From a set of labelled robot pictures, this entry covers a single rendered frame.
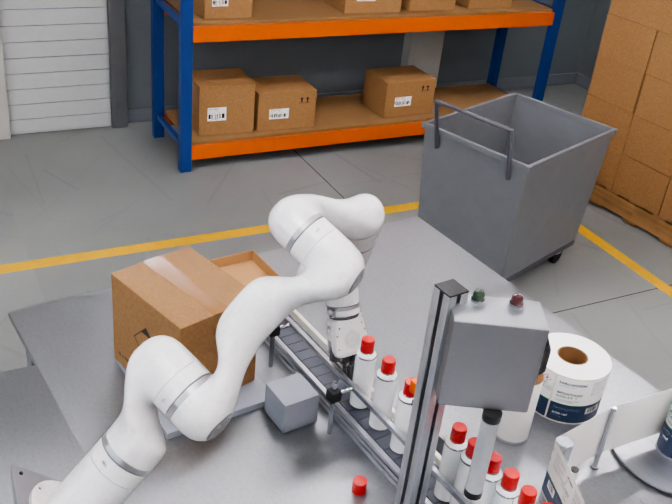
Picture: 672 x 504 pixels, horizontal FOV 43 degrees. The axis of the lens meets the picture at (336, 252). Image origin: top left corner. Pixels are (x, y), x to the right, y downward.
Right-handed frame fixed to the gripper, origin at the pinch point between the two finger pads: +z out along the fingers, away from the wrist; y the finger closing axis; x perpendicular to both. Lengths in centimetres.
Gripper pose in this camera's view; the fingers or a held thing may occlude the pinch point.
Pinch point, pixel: (349, 371)
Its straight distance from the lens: 221.0
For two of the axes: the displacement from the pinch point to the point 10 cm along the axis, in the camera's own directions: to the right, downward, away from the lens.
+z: 1.0, 9.7, 2.3
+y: 8.3, -2.1, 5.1
